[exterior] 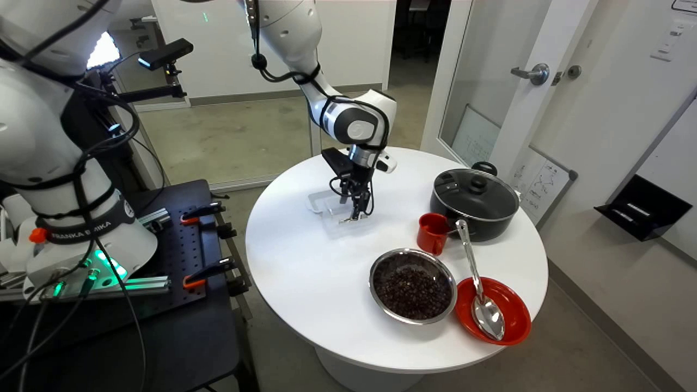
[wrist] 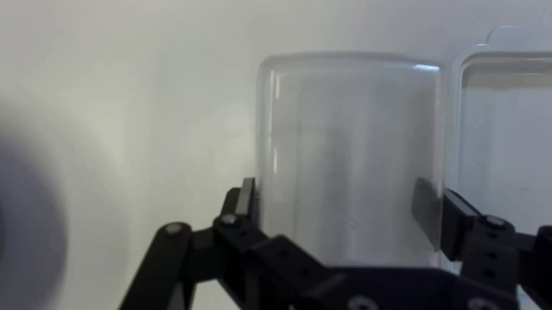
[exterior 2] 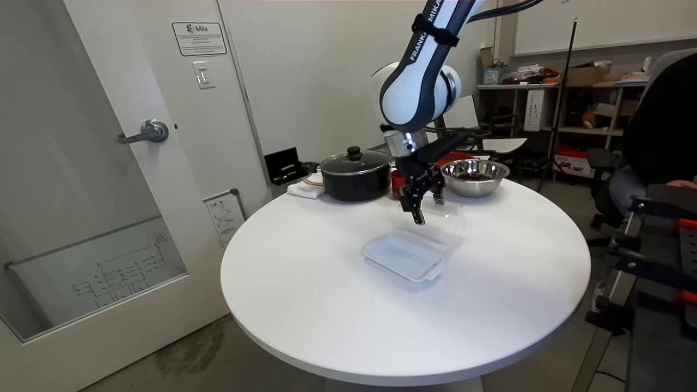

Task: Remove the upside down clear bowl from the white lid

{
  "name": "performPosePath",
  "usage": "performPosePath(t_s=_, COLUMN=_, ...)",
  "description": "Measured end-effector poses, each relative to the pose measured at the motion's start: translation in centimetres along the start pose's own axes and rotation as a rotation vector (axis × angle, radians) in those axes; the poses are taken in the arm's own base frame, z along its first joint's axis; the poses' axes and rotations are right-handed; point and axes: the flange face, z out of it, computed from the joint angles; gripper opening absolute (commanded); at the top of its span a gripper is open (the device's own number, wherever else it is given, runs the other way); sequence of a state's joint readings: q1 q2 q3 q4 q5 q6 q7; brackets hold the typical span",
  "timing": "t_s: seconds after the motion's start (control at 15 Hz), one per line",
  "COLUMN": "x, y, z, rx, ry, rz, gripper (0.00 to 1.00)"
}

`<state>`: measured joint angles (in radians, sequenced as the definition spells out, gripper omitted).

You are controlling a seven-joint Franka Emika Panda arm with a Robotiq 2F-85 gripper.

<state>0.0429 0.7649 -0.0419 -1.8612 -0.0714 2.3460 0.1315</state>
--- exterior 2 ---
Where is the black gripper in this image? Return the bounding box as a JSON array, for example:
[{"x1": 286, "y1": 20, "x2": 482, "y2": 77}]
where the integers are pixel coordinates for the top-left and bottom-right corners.
[{"x1": 395, "y1": 149, "x2": 448, "y2": 226}]

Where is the clear plastic bowl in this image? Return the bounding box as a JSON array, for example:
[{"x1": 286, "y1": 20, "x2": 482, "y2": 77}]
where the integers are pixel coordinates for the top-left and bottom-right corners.
[{"x1": 396, "y1": 203, "x2": 467, "y2": 257}]

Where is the steel bowl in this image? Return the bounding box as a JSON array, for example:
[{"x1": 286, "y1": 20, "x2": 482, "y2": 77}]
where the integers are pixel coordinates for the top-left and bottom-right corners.
[{"x1": 439, "y1": 156, "x2": 512, "y2": 201}]

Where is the white plastic lid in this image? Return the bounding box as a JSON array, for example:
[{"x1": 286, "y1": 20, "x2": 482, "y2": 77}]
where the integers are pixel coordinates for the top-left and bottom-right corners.
[{"x1": 361, "y1": 228, "x2": 447, "y2": 289}]

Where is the glass pot lid black knob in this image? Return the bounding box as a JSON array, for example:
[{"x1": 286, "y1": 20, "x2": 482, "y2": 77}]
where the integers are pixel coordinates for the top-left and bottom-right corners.
[{"x1": 320, "y1": 143, "x2": 393, "y2": 178}]

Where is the red cup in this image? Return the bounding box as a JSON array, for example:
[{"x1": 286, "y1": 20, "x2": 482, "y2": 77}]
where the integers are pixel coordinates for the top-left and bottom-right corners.
[{"x1": 388, "y1": 167, "x2": 406, "y2": 201}]

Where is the red plate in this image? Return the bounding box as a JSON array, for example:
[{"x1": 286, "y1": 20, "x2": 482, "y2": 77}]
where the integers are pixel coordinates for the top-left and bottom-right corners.
[{"x1": 443, "y1": 149, "x2": 484, "y2": 165}]

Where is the black cooking pot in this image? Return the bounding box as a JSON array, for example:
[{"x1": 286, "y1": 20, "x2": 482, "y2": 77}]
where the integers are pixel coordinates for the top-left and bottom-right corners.
[{"x1": 319, "y1": 159, "x2": 395, "y2": 205}]

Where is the white flat object red edge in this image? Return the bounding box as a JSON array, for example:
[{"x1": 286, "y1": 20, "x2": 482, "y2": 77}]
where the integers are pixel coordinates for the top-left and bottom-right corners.
[{"x1": 286, "y1": 171, "x2": 327, "y2": 201}]

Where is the cluttered shelf unit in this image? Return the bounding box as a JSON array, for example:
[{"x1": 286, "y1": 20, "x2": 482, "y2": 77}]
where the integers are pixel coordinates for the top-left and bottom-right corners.
[{"x1": 474, "y1": 61, "x2": 656, "y2": 181}]

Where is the thin black pole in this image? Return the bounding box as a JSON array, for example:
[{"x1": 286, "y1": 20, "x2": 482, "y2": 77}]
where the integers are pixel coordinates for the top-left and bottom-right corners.
[{"x1": 537, "y1": 20, "x2": 582, "y2": 191}]

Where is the brown cardboard box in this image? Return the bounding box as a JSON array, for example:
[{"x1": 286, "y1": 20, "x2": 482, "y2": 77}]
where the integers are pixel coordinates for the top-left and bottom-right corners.
[{"x1": 564, "y1": 63, "x2": 613, "y2": 87}]

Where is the person in black clothing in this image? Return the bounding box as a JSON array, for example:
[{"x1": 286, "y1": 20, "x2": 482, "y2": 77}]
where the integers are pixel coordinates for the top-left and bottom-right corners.
[{"x1": 608, "y1": 50, "x2": 697, "y2": 216}]

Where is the black workbench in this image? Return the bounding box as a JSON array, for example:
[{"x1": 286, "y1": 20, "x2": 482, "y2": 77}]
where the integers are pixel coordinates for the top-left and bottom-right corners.
[{"x1": 583, "y1": 181, "x2": 697, "y2": 392}]

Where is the white door with window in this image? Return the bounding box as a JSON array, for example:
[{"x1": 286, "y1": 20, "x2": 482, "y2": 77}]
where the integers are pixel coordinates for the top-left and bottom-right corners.
[{"x1": 0, "y1": 0, "x2": 274, "y2": 392}]

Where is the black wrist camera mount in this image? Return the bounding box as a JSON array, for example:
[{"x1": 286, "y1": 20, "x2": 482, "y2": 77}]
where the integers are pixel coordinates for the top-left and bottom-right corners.
[{"x1": 415, "y1": 128, "x2": 487, "y2": 169}]

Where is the white light switch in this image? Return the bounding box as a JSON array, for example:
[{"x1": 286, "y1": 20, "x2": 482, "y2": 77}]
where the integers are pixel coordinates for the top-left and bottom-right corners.
[{"x1": 192, "y1": 59, "x2": 217, "y2": 91}]

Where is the large wall whiteboard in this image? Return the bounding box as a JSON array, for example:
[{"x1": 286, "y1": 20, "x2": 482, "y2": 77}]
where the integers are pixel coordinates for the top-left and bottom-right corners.
[{"x1": 512, "y1": 0, "x2": 697, "y2": 59}]

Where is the orange handled bar clamp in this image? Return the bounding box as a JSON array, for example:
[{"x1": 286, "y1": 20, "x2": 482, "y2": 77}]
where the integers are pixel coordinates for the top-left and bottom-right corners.
[
  {"x1": 608, "y1": 245, "x2": 697, "y2": 311},
  {"x1": 628, "y1": 196, "x2": 697, "y2": 234}
]

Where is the white wall sign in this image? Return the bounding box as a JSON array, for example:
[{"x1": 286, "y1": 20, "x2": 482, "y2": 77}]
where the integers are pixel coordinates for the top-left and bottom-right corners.
[{"x1": 169, "y1": 20, "x2": 229, "y2": 59}]

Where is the silver door handle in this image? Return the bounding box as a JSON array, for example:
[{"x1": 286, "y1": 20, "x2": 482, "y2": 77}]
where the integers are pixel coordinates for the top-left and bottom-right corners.
[{"x1": 117, "y1": 117, "x2": 171, "y2": 146}]

